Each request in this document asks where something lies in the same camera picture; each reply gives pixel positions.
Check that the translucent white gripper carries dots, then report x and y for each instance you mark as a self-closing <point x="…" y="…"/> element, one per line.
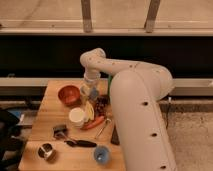
<point x="86" y="88"/>

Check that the blue sponge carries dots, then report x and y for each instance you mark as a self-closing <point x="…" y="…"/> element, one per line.
<point x="94" y="93"/>

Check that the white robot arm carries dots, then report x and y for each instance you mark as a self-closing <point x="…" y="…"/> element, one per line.
<point x="135" y="90"/>

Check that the green plastic bin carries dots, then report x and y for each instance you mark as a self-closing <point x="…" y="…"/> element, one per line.
<point x="109" y="85"/>

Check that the dark red grapes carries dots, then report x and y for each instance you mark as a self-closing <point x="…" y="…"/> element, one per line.
<point x="101" y="105"/>

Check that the red bowl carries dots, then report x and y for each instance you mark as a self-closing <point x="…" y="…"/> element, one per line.
<point x="69" y="95"/>

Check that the yellow banana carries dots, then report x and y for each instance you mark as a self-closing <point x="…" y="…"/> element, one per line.
<point x="89" y="111"/>

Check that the orange carrot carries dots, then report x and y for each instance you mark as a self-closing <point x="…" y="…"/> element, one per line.
<point x="96" y="122"/>

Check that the white cup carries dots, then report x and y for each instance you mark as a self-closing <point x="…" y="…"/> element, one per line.
<point x="77" y="116"/>

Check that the metal spoon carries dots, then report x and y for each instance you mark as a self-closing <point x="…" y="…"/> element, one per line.
<point x="107" y="122"/>

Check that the small dark metal cup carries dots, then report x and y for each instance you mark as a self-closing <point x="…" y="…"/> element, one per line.
<point x="60" y="131"/>

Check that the black remote control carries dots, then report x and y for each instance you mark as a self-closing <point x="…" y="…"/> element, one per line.
<point x="114" y="138"/>

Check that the small blue bowl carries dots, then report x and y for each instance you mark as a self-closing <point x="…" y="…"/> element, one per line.
<point x="101" y="155"/>

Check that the silver round tin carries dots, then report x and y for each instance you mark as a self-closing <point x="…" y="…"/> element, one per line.
<point x="47" y="152"/>

